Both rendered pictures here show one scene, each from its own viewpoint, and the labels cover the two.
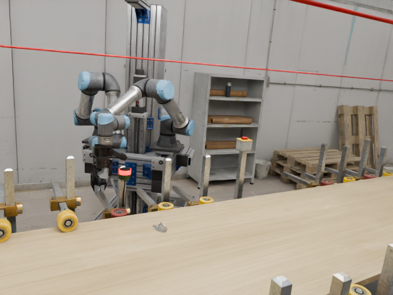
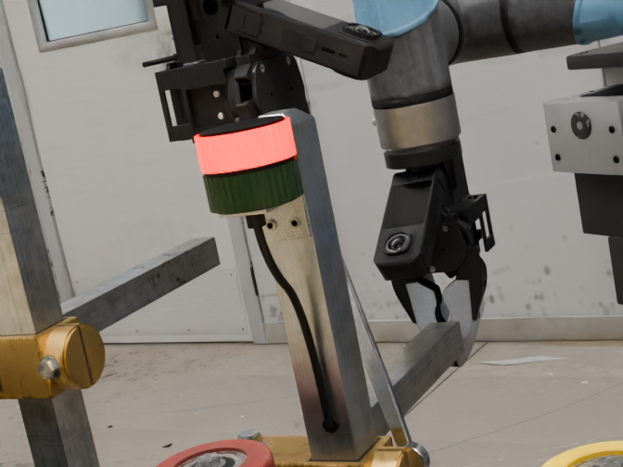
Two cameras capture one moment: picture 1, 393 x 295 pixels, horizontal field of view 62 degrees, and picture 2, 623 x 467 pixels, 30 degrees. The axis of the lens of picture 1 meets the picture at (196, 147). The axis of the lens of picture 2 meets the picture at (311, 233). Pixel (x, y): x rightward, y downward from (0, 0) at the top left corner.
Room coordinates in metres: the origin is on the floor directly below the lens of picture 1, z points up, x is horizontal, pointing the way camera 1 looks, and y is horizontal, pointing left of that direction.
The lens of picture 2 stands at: (1.21, -0.28, 1.17)
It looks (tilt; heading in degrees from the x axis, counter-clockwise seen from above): 11 degrees down; 59
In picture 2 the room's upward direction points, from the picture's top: 11 degrees counter-clockwise
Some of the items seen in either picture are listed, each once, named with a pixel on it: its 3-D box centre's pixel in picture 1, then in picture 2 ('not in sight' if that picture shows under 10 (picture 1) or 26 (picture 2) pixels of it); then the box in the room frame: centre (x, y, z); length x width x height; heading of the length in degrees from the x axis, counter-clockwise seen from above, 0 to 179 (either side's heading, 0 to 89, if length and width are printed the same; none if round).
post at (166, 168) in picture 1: (165, 199); not in sight; (1.72, 0.15, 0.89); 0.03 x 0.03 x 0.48; 30
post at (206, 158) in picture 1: (203, 193); not in sight; (1.84, -0.06, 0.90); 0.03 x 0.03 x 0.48; 30
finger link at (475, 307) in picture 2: not in sight; (460, 274); (1.85, 0.54, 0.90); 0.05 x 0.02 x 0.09; 120
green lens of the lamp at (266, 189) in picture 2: (124, 175); (253, 183); (1.55, 0.34, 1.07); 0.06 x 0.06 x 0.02
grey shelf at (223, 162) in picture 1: (224, 130); not in sight; (4.65, -0.39, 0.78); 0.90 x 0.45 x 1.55; 116
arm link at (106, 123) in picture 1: (106, 124); not in sight; (1.63, 0.46, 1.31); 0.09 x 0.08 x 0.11; 152
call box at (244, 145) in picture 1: (244, 144); not in sight; (1.97, -0.29, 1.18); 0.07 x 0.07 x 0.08; 30
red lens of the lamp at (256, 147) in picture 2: (124, 171); (245, 145); (1.55, 0.34, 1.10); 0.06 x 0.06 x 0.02
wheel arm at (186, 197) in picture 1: (189, 200); not in sight; (1.91, 0.02, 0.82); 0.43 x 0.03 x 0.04; 30
